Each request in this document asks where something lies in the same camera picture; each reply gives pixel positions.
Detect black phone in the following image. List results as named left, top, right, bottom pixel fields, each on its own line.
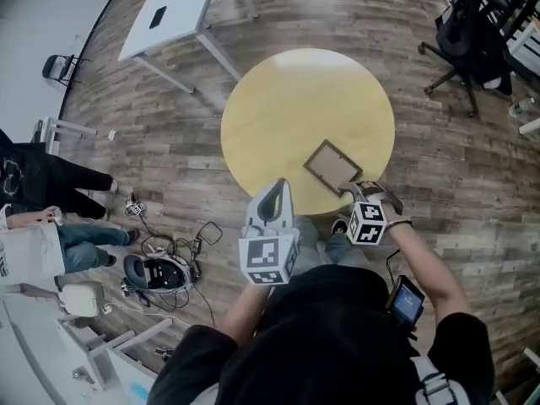
left=148, top=7, right=168, bottom=30

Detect person's left forearm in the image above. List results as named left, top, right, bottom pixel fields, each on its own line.
left=221, top=283, right=271, bottom=345

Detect brown wooden picture frame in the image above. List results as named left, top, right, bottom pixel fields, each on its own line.
left=302, top=139, right=364, bottom=199

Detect white table with legs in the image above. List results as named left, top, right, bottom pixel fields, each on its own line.
left=31, top=116, right=99, bottom=156

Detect black handheld screen device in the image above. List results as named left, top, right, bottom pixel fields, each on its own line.
left=386, top=274, right=426, bottom=331

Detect person's leg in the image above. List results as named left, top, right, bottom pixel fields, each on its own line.
left=293, top=215, right=324, bottom=276
left=324, top=232, right=372, bottom=269

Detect person's right leg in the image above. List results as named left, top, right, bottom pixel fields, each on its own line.
left=324, top=232, right=372, bottom=269

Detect black office chair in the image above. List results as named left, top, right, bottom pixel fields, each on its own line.
left=417, top=0, right=516, bottom=118

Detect black folding chair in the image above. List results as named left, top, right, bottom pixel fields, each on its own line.
left=41, top=54, right=92, bottom=88

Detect black tangled cables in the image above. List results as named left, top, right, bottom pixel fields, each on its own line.
left=126, top=208, right=224, bottom=328

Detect white rectangular desk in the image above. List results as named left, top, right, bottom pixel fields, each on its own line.
left=117, top=0, right=259, bottom=95

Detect person's right forearm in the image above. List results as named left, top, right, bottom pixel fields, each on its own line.
left=386, top=219, right=472, bottom=324

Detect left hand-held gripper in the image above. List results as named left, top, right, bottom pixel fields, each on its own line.
left=238, top=178, right=301, bottom=287

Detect black metal railing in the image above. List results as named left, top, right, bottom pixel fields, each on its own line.
left=476, top=0, right=540, bottom=41

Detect yellow round table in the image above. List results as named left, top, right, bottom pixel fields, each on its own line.
left=219, top=47, right=397, bottom=217

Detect clear water bottle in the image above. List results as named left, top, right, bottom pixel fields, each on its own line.
left=508, top=97, right=537, bottom=120

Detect person's left leg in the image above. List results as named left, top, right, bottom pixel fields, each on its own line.
left=293, top=215, right=324, bottom=276

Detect person's black shirt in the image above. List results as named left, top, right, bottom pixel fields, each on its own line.
left=147, top=263, right=497, bottom=405

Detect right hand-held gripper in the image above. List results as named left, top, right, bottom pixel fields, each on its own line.
left=337, top=180, right=387, bottom=247

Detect person's right hand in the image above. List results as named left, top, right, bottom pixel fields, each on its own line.
left=365, top=181, right=405, bottom=228

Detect grey backpack strap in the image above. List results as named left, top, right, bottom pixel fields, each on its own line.
left=411, top=354, right=472, bottom=405

